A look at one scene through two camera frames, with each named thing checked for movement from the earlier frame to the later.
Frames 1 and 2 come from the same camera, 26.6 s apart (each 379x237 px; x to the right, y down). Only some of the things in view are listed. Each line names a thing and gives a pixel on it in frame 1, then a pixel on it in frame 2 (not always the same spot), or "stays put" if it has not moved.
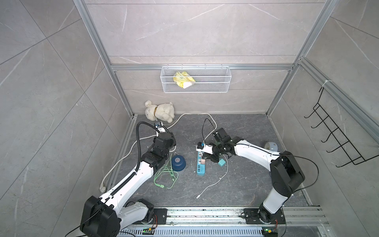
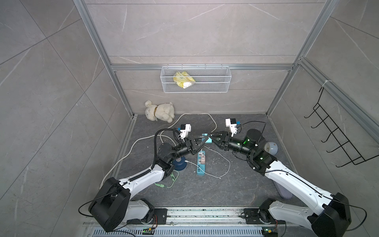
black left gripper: (171, 140) → (188, 147)
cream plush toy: (164, 111) stays put
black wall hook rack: (338, 138) stays put
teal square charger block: (221, 162) → (208, 140)
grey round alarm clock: (271, 146) stays put
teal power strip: (201, 168) stays put
